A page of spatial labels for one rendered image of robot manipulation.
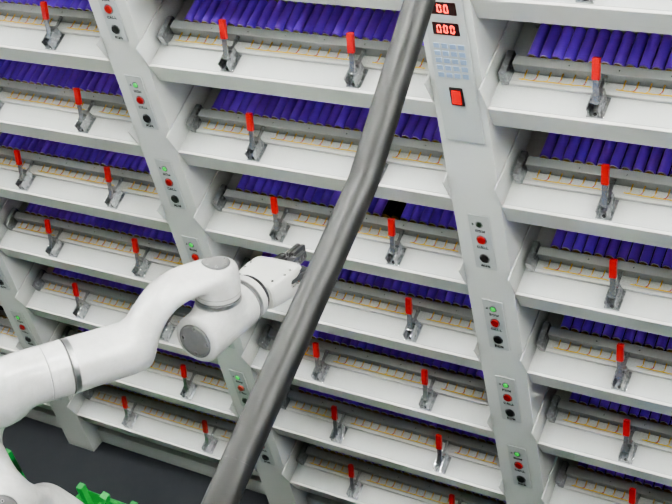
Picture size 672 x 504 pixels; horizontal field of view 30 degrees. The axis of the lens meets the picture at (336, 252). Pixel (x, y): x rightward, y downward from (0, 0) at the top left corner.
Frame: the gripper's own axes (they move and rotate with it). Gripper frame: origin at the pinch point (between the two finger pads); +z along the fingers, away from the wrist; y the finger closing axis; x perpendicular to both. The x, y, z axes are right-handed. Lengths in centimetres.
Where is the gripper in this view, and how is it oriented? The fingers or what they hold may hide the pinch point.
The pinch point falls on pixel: (296, 255)
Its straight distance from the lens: 227.6
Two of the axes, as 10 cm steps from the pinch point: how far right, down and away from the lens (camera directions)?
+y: 8.6, 1.7, -4.8
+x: -0.9, -8.8, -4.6
